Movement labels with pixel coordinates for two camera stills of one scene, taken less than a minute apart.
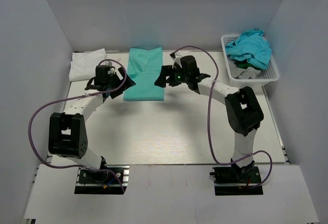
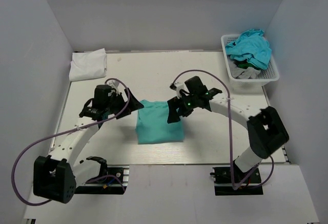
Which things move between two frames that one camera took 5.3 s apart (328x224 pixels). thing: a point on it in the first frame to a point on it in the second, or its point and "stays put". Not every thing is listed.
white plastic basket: (270, 74) stays put
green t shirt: (143, 68) to (152, 126)
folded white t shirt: (83, 65) stays put
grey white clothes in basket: (248, 73) stays put
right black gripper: (161, 81) to (175, 104)
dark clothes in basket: (244, 64) stays put
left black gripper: (128, 84) to (132, 104)
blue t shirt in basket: (252, 46) stays put
